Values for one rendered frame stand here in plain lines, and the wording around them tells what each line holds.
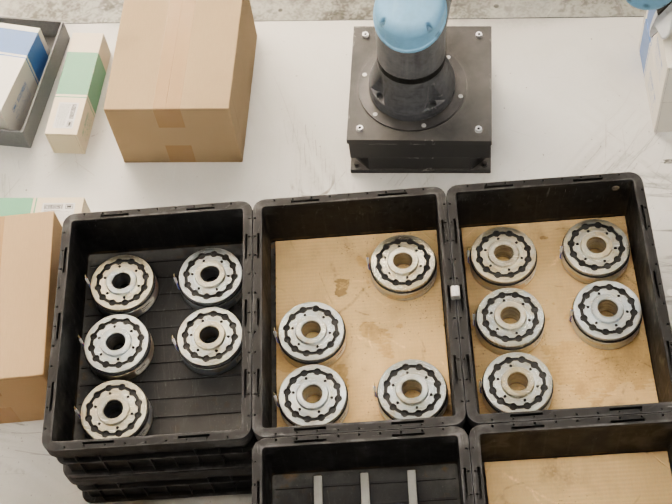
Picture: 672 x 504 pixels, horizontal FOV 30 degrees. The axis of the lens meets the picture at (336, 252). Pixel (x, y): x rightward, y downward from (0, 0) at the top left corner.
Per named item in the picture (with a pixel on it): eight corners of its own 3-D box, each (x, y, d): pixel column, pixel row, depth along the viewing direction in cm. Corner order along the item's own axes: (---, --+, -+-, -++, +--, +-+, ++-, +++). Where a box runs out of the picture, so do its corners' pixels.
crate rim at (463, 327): (445, 194, 196) (445, 185, 194) (639, 179, 194) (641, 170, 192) (467, 431, 175) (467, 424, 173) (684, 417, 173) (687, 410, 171)
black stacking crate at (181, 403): (84, 254, 207) (65, 216, 198) (261, 241, 206) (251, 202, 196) (64, 481, 187) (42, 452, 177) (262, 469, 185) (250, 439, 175)
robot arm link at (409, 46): (369, 76, 210) (365, 24, 198) (383, 13, 216) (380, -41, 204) (440, 84, 208) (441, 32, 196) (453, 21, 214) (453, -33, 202)
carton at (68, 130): (81, 52, 245) (72, 32, 240) (111, 53, 244) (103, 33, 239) (53, 152, 233) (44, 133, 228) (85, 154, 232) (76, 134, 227)
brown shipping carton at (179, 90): (146, 37, 245) (127, -20, 232) (257, 35, 243) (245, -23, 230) (124, 162, 230) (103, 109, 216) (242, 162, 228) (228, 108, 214)
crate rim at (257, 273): (254, 208, 197) (252, 199, 195) (445, 194, 196) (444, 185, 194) (254, 445, 177) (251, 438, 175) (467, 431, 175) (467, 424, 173)
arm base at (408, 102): (379, 46, 225) (377, 10, 216) (462, 59, 222) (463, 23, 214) (360, 114, 218) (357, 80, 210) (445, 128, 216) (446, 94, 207)
